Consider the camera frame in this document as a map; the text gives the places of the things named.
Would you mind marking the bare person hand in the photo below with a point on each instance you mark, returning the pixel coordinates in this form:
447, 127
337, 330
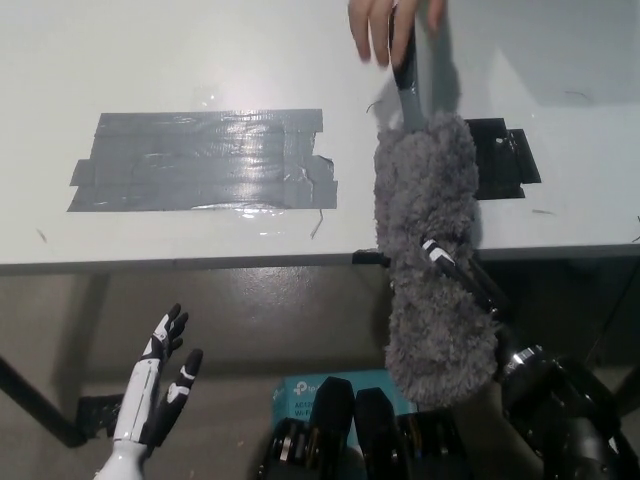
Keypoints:
372, 25

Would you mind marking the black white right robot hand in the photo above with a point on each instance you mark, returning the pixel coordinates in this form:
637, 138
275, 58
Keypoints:
480, 285

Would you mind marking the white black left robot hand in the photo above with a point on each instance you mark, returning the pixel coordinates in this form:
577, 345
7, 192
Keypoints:
145, 390

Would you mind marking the grey fluffy microfibre duster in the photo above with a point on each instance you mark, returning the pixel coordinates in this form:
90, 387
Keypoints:
430, 210

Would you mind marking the black metal table leg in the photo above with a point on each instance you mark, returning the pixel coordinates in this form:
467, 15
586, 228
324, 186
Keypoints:
35, 400

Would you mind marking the small black tape strip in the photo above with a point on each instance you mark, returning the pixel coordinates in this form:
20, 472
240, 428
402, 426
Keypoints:
367, 257

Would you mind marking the teal router cardboard box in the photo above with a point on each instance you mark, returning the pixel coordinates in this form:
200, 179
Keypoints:
305, 395

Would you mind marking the grey duct tape patch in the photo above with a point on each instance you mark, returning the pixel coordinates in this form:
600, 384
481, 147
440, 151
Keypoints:
205, 160

